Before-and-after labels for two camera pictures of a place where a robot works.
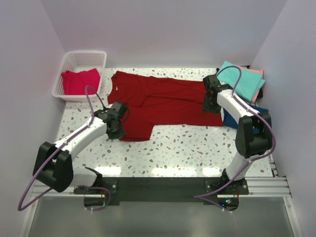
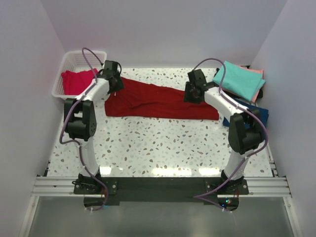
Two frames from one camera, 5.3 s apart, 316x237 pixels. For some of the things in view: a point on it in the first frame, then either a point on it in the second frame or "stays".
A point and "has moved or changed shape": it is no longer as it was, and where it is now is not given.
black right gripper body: [210, 106] to [189, 96]
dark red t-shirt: [156, 100] has moved or changed shape
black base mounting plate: [162, 190] stays
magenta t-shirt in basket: [75, 83] stays
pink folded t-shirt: [256, 71] stays
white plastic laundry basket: [80, 60] stays
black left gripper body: [113, 134] to [119, 85]
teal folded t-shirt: [249, 82] stays
